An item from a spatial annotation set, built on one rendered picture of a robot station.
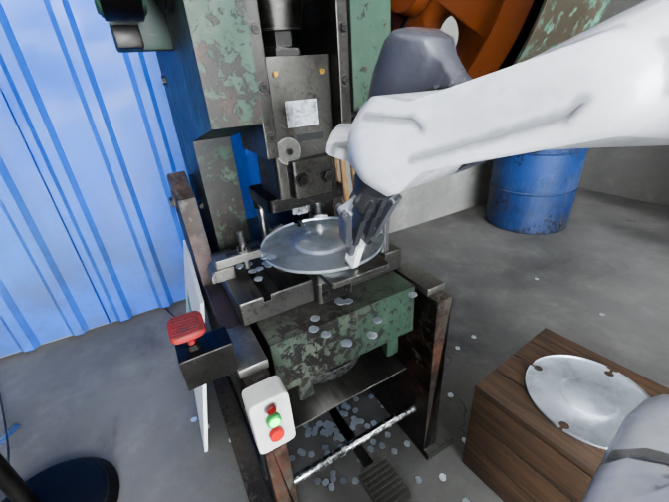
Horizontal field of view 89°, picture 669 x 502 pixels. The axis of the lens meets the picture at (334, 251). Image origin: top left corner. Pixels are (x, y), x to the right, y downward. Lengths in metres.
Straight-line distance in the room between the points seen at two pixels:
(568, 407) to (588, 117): 0.91
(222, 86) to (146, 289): 1.62
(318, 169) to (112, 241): 1.45
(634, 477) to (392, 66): 0.44
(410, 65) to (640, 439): 0.43
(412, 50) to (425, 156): 0.15
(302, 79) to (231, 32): 0.16
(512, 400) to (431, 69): 0.86
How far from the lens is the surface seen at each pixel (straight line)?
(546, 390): 1.12
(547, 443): 1.05
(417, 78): 0.44
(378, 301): 0.83
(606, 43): 0.27
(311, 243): 0.79
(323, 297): 0.80
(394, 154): 0.33
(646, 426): 0.46
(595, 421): 1.11
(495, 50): 0.81
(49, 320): 2.24
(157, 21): 0.90
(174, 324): 0.67
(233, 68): 0.67
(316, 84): 0.78
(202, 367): 0.69
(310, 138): 0.78
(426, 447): 1.31
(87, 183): 1.95
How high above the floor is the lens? 1.13
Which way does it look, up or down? 27 degrees down
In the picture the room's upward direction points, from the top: 4 degrees counter-clockwise
